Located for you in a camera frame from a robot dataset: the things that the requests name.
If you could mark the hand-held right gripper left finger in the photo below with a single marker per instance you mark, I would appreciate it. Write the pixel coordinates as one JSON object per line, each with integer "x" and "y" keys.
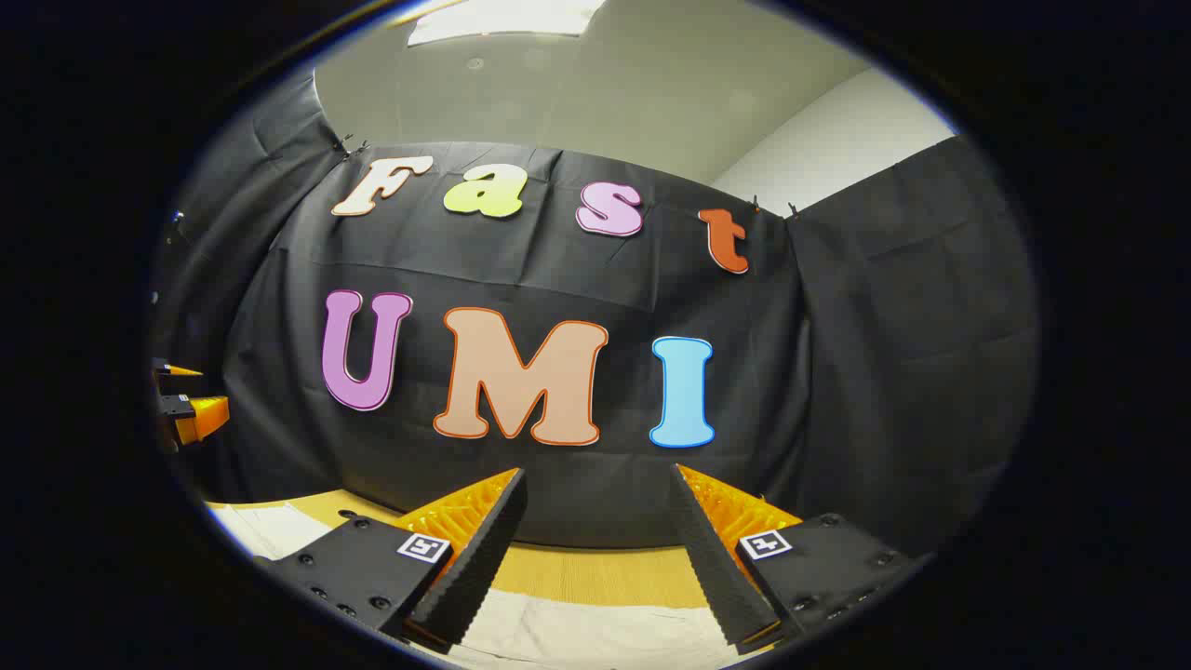
{"x": 475, "y": 568}

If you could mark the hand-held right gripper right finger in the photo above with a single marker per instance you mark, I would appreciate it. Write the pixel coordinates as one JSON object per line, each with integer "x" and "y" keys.
{"x": 716, "y": 568}

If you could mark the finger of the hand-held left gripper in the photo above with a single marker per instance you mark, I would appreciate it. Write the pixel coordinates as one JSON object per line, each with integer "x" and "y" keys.
{"x": 205, "y": 417}
{"x": 172, "y": 369}

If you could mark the white jeans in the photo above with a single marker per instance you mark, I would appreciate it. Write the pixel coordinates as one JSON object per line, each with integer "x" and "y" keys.
{"x": 577, "y": 633}

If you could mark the black backdrop cloth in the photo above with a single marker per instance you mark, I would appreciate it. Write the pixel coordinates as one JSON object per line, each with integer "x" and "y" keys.
{"x": 558, "y": 270}

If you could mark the ceiling light panel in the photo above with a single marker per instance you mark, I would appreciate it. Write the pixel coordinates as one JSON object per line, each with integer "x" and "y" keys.
{"x": 502, "y": 19}

